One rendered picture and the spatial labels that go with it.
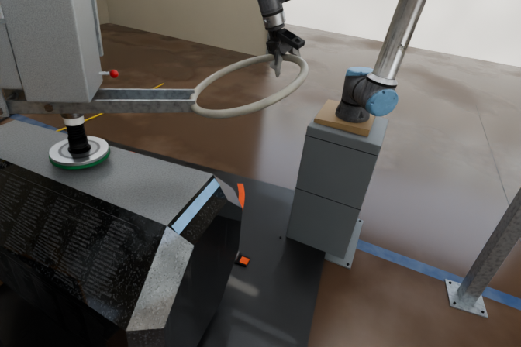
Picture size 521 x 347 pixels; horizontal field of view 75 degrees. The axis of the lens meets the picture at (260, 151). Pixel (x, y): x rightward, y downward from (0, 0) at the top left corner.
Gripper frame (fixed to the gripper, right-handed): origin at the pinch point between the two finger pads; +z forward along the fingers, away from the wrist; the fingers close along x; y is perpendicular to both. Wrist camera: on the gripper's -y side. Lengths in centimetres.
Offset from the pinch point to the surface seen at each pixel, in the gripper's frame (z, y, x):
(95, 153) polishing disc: -1, 30, 82
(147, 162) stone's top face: 12, 24, 68
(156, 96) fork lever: -11, 22, 52
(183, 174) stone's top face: 17, 9, 61
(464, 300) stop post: 153, -64, -30
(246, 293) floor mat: 105, 10, 61
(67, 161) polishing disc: -4, 29, 92
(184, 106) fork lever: -7.8, 7.4, 48.1
